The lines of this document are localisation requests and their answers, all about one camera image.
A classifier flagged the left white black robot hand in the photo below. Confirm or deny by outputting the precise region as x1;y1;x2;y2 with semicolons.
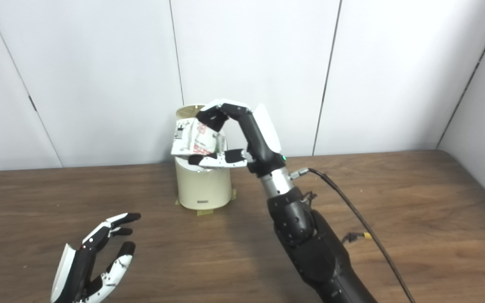
50;213;141;303

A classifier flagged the white green milk carton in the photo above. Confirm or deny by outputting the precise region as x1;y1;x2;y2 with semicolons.
170;118;223;157

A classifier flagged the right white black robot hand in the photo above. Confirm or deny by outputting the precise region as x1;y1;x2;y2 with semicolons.
188;98;287;177

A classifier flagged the cream-colored bin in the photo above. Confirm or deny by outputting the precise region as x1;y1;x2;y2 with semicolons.
174;130;232;211

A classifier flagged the round cream bin lid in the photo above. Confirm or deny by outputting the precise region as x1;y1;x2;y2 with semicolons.
176;104;207;120

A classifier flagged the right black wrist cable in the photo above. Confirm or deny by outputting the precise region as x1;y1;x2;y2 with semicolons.
290;167;416;303

